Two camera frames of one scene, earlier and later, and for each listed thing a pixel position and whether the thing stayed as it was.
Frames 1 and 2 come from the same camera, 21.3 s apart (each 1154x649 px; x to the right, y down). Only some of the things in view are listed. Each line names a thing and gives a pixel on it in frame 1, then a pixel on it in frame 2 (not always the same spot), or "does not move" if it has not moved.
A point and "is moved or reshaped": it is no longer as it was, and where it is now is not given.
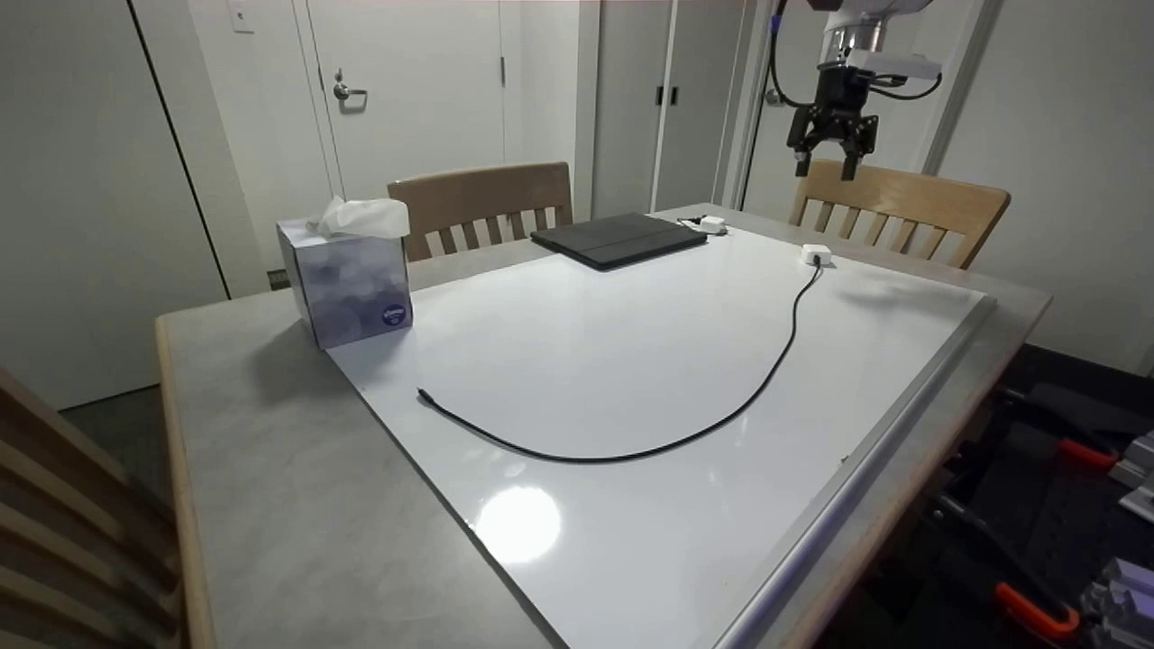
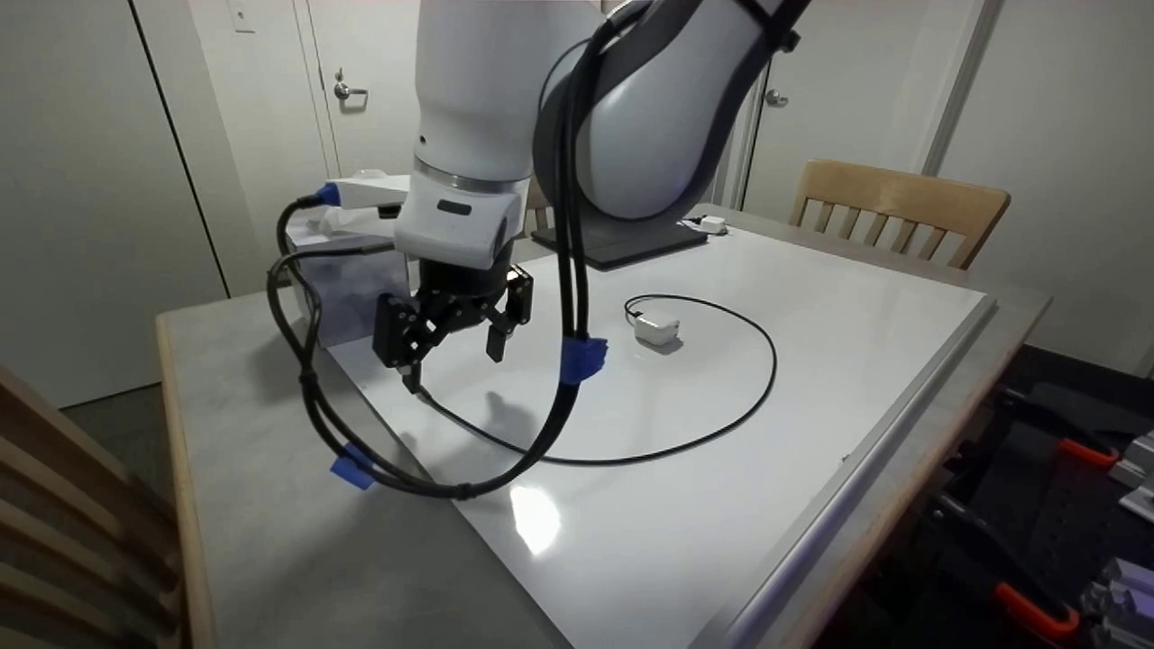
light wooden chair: x=899 y=211 does not move
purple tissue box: x=353 y=270 does not move
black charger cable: x=657 y=446 is moved or reshaped
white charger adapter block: x=817 y=254 -> x=657 y=336
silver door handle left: x=353 y=102 does not move
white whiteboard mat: x=657 y=455 does not move
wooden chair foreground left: x=90 y=556 does not move
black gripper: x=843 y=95 -> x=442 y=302
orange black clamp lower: x=1006 y=567 does not move
